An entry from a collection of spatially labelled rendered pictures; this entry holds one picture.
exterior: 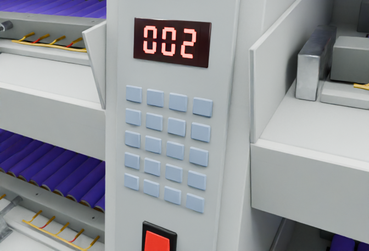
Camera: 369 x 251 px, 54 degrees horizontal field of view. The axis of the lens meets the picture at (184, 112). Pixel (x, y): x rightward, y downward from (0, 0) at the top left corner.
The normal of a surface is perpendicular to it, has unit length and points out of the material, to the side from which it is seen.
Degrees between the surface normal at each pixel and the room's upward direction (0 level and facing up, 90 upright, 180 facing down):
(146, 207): 90
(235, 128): 90
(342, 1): 90
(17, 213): 19
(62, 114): 109
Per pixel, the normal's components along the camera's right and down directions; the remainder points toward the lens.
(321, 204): -0.49, 0.50
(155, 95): -0.49, 0.19
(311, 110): -0.11, -0.85
